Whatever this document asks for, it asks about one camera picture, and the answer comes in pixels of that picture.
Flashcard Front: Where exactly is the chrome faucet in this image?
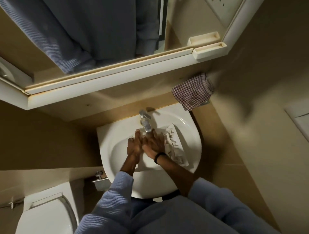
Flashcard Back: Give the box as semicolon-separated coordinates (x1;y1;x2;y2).
139;109;153;133

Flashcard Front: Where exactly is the crumpled white cloth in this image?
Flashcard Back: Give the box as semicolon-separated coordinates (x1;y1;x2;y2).
134;123;190;172

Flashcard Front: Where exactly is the white mirror cabinet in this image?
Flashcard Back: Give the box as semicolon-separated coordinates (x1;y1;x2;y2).
0;0;265;110

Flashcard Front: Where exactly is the red checkered cloth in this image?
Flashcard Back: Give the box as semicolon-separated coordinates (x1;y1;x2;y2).
171;73;215;111

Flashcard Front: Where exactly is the blue sweater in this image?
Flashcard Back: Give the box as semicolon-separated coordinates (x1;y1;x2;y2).
74;171;282;234

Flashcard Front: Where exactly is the white ceramic sink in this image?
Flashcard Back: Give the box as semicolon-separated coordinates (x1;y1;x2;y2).
97;103;202;199

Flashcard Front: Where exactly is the chrome flush handle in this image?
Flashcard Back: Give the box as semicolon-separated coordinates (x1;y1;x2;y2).
0;196;25;210

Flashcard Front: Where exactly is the white toilet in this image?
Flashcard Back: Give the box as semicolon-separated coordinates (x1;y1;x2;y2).
15;181;84;234

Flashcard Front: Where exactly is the person's left forearm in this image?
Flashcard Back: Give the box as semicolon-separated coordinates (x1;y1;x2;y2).
119;154;141;177

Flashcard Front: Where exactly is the person's right hand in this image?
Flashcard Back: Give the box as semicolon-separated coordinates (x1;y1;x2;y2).
142;131;166;161

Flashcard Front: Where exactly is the person's right forearm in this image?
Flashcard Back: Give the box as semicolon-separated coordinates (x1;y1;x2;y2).
157;154;195;197

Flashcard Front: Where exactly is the chrome wall valve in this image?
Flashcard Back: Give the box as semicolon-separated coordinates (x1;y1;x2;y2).
92;170;112;192

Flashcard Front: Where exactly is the person's left hand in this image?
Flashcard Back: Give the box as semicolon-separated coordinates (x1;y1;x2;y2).
127;129;145;158

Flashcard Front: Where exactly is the black wristband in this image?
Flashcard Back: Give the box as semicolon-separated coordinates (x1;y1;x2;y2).
154;152;168;165

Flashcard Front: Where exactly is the small white shelf tray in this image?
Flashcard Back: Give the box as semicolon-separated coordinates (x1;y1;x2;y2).
192;41;228;60

